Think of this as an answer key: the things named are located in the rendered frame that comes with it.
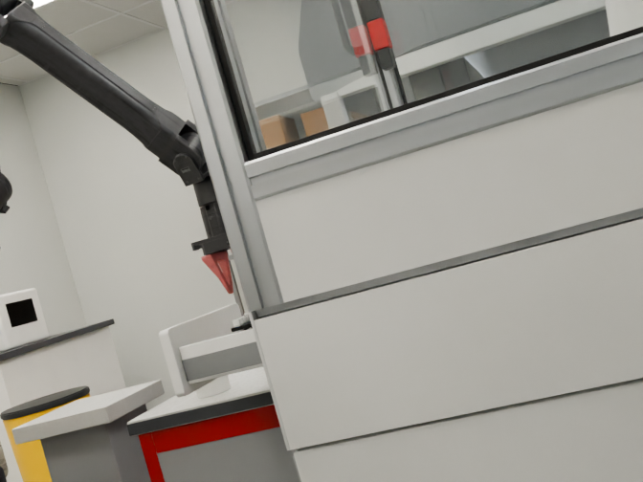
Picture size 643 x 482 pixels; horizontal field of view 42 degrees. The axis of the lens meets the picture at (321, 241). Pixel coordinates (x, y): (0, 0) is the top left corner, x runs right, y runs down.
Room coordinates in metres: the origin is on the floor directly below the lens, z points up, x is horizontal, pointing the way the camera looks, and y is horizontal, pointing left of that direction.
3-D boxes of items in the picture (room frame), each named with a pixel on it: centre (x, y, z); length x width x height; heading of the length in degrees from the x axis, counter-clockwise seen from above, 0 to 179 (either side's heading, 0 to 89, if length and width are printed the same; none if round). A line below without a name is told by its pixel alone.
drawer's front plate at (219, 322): (1.47, 0.24, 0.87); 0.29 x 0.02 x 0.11; 162
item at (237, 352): (1.40, 0.04, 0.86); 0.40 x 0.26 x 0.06; 72
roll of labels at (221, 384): (1.71, 0.29, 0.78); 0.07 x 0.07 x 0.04
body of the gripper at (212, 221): (1.42, 0.16, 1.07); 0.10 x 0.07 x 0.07; 73
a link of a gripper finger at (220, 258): (1.42, 0.16, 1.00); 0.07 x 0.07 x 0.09; 73
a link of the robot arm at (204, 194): (1.42, 0.15, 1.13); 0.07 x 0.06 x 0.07; 69
